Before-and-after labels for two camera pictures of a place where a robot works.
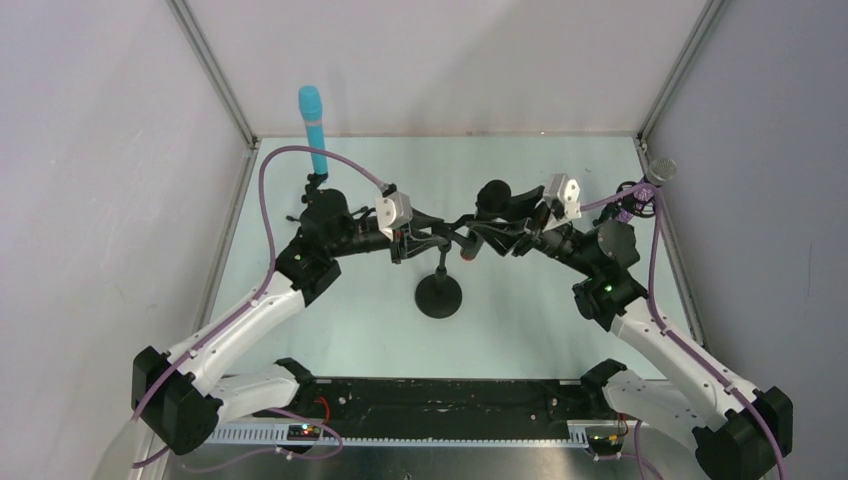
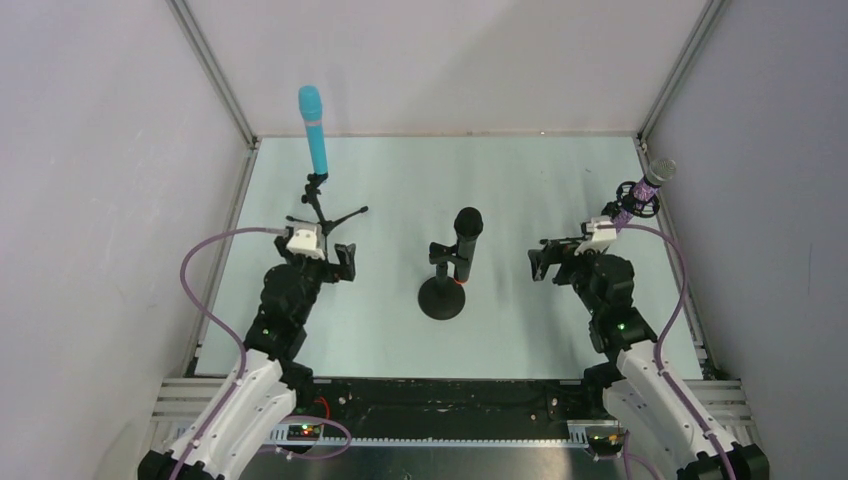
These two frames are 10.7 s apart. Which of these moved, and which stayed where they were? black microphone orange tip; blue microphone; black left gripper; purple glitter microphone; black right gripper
Moved: black left gripper; black right gripper; black microphone orange tip
Stayed: purple glitter microphone; blue microphone
